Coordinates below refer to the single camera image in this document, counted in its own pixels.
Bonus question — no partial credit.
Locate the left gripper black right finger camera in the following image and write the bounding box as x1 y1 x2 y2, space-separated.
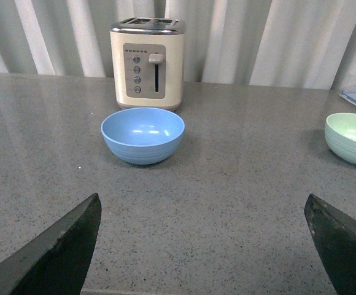
304 194 356 294

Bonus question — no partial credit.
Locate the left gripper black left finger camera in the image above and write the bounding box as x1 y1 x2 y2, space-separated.
0 194 101 294

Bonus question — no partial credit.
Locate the green bowl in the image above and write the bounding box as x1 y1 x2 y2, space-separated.
325 112 356 164

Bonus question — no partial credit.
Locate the blue bowl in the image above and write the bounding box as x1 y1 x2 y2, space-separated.
101 108 185 165

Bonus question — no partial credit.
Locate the white curtain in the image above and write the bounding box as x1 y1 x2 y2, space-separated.
0 1 356 89

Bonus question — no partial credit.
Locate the cream two-slot toaster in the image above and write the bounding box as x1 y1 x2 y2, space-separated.
110 17 186 111

